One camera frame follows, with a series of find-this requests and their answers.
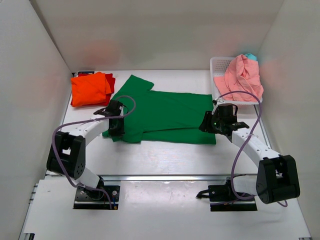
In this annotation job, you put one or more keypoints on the teal cloth in basket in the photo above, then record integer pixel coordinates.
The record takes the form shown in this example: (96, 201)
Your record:
(251, 56)

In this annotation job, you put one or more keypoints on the red folded t shirt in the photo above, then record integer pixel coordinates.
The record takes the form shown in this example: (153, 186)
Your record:
(109, 85)

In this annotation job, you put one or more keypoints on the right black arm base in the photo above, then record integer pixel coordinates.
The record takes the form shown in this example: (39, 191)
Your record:
(222, 199)

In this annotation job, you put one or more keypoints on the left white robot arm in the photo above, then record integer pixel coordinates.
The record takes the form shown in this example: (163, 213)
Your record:
(67, 156)

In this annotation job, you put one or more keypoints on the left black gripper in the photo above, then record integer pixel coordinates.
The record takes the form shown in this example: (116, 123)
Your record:
(119, 132)

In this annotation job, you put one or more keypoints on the white plastic basket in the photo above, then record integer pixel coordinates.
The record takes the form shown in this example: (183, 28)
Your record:
(218, 66)

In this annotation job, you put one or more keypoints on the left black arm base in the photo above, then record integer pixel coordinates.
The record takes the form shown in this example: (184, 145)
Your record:
(97, 200)

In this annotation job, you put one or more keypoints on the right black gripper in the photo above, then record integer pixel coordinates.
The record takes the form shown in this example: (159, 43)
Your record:
(205, 126)

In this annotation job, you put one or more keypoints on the orange folded t shirt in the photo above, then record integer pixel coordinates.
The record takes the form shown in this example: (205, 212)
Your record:
(89, 90)

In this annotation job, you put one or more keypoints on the green t shirt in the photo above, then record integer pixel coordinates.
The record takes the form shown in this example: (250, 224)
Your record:
(163, 116)

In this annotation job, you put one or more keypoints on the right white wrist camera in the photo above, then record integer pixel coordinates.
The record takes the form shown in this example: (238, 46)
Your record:
(216, 102)

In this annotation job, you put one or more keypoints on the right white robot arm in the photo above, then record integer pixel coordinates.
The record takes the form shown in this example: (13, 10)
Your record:
(277, 176)

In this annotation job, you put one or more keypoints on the pink t shirt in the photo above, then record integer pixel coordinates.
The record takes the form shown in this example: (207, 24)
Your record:
(241, 80)

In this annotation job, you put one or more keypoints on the dark card at wall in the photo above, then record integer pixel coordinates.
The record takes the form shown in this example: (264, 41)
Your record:
(85, 73)

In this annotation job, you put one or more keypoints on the aluminium rail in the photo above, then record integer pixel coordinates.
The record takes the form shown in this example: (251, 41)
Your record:
(164, 177)

